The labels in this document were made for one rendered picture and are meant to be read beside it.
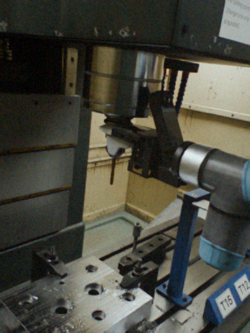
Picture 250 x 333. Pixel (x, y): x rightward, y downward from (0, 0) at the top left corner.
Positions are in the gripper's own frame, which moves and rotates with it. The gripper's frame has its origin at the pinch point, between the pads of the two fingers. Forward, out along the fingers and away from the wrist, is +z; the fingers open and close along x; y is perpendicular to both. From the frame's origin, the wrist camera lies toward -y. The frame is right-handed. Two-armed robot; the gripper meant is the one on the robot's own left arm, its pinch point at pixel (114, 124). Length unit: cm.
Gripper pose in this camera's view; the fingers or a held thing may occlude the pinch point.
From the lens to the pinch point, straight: 72.2
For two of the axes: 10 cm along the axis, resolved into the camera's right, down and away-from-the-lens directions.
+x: 6.9, -1.4, 7.1
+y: -1.3, 9.4, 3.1
